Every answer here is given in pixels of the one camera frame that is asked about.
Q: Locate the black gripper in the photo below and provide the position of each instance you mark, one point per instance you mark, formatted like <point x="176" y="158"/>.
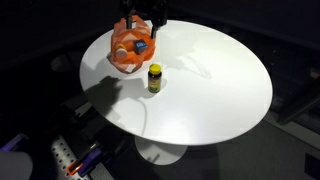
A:
<point x="146" y="8"/>

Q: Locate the small white capped bottle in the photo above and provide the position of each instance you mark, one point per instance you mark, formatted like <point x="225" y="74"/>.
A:
<point x="120" y="51"/>

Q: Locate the orange plastic bag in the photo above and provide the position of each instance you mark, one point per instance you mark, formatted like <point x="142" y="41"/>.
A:
<point x="128" y="58"/>

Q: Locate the brown bottle yellow cap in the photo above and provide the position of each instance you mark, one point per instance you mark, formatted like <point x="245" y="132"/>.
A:
<point x="154" y="80"/>

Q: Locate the purple edged block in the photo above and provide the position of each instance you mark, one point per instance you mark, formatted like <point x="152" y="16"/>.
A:
<point x="13" y="141"/>

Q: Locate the white rounded cover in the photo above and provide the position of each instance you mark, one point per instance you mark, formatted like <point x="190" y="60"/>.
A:
<point x="15" y="166"/>

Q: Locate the white table pedestal base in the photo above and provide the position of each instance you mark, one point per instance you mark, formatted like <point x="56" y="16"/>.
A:
<point x="160" y="151"/>

